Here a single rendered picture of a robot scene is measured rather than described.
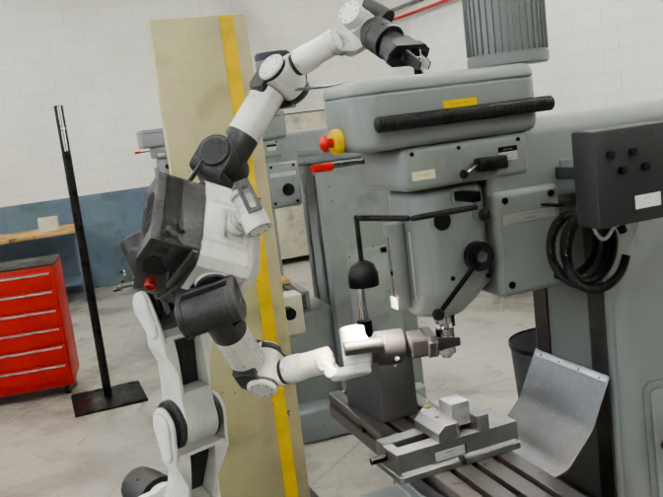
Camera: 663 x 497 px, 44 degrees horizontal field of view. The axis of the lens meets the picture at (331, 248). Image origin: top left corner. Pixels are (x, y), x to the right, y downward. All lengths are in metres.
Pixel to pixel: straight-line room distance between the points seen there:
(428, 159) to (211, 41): 1.90
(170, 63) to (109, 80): 7.32
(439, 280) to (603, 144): 0.48
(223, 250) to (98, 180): 8.87
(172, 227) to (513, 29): 0.93
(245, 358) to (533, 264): 0.74
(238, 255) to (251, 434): 1.93
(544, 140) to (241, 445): 2.30
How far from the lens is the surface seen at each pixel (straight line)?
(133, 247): 2.38
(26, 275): 6.31
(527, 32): 2.05
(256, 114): 2.18
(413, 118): 1.80
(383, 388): 2.37
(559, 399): 2.31
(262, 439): 3.86
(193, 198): 2.03
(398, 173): 1.86
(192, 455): 2.46
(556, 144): 2.06
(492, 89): 1.94
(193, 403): 2.36
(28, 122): 10.78
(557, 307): 2.30
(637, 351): 2.18
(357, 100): 1.81
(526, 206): 2.01
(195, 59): 3.59
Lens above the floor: 1.82
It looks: 9 degrees down
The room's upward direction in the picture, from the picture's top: 7 degrees counter-clockwise
